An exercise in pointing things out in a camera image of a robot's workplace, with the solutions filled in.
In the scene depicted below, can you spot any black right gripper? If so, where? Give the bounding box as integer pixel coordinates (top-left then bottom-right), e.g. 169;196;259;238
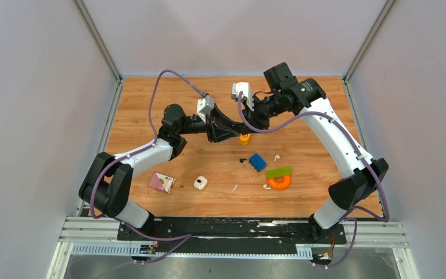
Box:
241;91;285;134

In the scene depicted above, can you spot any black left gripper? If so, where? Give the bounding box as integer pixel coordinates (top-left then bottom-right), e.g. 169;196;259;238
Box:
178;103;242;144

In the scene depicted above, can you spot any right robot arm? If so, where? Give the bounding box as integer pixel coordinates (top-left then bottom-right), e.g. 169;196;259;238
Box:
232;62;390;243

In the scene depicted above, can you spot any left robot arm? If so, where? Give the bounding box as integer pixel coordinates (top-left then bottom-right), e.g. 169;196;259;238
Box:
78;104;249;240

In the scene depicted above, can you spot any white earbud charging case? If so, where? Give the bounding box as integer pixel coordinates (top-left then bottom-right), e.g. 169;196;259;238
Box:
193;176;208;191

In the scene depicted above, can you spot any yellow toy sign block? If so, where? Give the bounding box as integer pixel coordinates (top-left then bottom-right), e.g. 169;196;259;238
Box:
239;134;251;145

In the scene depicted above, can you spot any blue toy building block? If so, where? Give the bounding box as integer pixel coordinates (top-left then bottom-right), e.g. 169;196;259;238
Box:
249;153;267;172

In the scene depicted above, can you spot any green toy building plate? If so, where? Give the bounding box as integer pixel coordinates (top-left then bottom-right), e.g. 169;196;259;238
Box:
266;166;292;180

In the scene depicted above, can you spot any pink patterned card box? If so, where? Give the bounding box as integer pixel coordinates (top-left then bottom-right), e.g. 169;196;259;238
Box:
148;172;175;194

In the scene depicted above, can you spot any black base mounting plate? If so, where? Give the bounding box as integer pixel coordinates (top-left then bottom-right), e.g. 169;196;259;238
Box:
117;216;348;256

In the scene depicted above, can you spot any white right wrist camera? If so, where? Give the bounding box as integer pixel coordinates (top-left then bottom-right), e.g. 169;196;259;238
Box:
231;82;254;111

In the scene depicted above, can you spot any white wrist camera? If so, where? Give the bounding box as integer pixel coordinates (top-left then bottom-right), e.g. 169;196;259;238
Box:
231;82;254;111
196;94;215;123

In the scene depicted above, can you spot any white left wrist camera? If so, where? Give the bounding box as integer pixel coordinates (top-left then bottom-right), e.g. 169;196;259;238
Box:
196;94;215;123

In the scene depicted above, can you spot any orange toy ring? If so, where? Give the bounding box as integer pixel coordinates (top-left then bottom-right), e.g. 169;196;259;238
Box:
267;175;292;191

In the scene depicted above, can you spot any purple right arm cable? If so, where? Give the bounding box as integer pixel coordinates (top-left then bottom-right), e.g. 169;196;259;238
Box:
236;91;391;269

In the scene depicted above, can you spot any white slotted cable duct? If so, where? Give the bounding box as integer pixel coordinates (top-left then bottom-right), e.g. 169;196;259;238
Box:
71;243;314;260

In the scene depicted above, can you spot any aluminium frame rail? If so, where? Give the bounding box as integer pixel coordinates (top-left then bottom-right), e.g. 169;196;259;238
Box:
59;217;409;248

